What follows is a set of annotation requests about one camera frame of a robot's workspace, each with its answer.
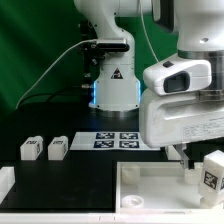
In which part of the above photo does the black cable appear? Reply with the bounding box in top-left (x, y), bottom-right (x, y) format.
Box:
top-left (19, 87), bottom-right (84, 106)

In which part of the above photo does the white left obstacle wall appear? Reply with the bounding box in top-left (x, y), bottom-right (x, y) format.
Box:
top-left (0, 167), bottom-right (15, 204)

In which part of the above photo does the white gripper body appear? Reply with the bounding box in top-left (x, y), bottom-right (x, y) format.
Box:
top-left (139, 89), bottom-right (224, 148)

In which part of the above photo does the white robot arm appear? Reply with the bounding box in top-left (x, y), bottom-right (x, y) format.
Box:
top-left (73, 0), bottom-right (224, 153)

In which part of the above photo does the white sheet with AprilTags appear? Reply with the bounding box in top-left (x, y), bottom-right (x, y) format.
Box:
top-left (70, 131), bottom-right (159, 151)

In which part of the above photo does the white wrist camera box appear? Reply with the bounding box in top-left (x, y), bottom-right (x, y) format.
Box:
top-left (143, 57), bottom-right (212, 96)

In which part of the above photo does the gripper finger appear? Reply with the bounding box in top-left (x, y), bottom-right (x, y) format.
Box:
top-left (174, 144), bottom-right (195, 170)

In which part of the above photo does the white square tabletop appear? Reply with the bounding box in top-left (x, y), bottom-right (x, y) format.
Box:
top-left (116, 162), bottom-right (224, 214)

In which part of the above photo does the grey cable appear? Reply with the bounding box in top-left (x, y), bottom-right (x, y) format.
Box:
top-left (15, 39), bottom-right (98, 110)

